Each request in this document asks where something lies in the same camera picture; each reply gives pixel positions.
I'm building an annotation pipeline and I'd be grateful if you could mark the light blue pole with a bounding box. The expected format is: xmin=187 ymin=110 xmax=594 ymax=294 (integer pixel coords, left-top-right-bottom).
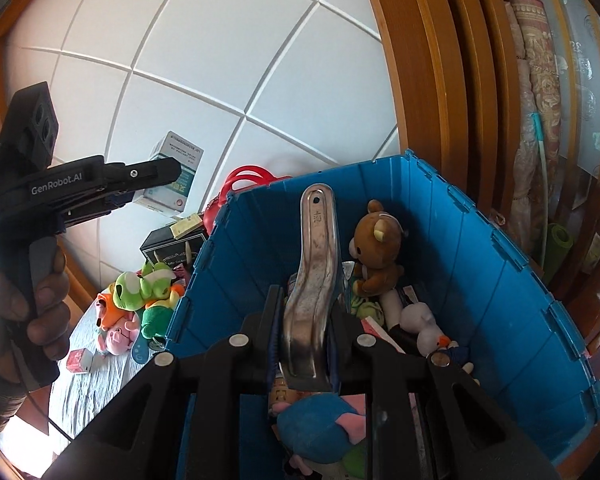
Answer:
xmin=529 ymin=113 xmax=552 ymax=263

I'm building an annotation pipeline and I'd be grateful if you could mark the green rolled mat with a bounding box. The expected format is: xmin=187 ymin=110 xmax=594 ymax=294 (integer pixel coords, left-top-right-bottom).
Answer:
xmin=542 ymin=223 xmax=574 ymax=287

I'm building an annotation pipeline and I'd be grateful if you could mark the pink pig plush toy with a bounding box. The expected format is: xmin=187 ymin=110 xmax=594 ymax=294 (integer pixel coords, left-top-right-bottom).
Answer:
xmin=97 ymin=310 xmax=142 ymax=357

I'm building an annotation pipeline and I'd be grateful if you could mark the brown bear plush toy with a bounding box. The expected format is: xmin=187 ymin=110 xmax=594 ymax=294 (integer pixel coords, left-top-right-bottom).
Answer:
xmin=348 ymin=199 xmax=407 ymax=297

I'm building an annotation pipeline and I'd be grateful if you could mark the green frog plush toy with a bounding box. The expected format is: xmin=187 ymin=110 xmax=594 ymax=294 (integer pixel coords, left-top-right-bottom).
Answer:
xmin=112 ymin=262 xmax=184 ymax=312

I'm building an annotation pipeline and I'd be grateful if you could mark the wooden door frame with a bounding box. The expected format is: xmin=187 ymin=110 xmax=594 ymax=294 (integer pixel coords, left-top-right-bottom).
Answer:
xmin=354 ymin=0 xmax=536 ymax=266

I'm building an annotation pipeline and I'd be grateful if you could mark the orange plush toy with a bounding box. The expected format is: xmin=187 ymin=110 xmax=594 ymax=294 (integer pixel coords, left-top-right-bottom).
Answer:
xmin=95 ymin=292 xmax=120 ymax=332

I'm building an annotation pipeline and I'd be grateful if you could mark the yellow paper box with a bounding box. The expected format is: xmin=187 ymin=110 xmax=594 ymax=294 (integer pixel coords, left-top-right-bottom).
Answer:
xmin=169 ymin=213 xmax=204 ymax=239

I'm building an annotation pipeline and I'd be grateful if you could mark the person's left hand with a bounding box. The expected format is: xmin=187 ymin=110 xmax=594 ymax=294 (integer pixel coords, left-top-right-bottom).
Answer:
xmin=0 ymin=247 xmax=72 ymax=378

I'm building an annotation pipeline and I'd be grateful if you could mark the round green plush toy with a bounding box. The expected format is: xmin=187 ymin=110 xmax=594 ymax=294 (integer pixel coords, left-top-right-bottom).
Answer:
xmin=139 ymin=305 xmax=182 ymax=342

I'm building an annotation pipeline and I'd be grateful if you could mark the metal shoehorn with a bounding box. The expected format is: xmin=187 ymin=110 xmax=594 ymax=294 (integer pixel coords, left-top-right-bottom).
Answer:
xmin=278 ymin=183 xmax=342 ymax=392

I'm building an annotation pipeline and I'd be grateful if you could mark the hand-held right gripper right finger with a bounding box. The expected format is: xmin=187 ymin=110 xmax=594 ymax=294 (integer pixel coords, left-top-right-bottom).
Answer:
xmin=330 ymin=302 xmax=562 ymax=480

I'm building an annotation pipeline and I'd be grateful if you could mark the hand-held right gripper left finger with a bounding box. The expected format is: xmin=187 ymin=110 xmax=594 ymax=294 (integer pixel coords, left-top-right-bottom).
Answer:
xmin=42 ymin=284 xmax=287 ymax=480

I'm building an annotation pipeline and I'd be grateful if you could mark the blue plastic container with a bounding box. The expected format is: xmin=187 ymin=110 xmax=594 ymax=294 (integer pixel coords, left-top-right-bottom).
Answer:
xmin=165 ymin=148 xmax=600 ymax=480

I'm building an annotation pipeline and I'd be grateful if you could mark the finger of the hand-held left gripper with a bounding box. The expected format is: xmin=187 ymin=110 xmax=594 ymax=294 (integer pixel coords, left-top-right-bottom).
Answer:
xmin=104 ymin=156 xmax=182 ymax=196
xmin=61 ymin=191 xmax=137 ymax=227

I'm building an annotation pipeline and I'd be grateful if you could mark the teal and pink plush toy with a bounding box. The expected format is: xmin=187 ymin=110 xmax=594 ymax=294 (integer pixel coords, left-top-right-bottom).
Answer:
xmin=276 ymin=393 xmax=367 ymax=457

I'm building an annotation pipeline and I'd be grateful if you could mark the teal white medicine box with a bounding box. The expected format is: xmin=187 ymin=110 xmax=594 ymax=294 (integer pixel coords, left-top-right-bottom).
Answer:
xmin=131 ymin=130 xmax=205 ymax=219

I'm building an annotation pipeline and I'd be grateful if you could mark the blue toy guitar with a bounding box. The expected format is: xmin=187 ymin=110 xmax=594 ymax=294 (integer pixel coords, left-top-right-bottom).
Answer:
xmin=132 ymin=336 xmax=169 ymax=364

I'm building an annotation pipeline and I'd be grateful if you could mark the red plastic case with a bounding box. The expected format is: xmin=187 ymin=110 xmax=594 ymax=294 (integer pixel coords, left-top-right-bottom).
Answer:
xmin=202 ymin=163 xmax=292 ymax=235

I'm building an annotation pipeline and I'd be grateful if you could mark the black box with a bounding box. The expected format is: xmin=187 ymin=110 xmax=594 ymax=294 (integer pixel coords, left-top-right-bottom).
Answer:
xmin=139 ymin=224 xmax=209 ymax=267

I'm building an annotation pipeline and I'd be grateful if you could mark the small pink white tissue pack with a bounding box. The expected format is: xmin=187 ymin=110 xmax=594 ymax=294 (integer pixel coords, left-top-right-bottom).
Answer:
xmin=65 ymin=347 xmax=97 ymax=375

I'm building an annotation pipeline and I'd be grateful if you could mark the patterned rolled mat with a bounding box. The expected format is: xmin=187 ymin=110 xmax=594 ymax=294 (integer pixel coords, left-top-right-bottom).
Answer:
xmin=502 ymin=0 xmax=564 ymax=273

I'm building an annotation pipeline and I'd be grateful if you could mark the white duck plush keychain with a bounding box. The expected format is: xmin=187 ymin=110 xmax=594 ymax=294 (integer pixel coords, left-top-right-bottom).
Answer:
xmin=399 ymin=302 xmax=452 ymax=357

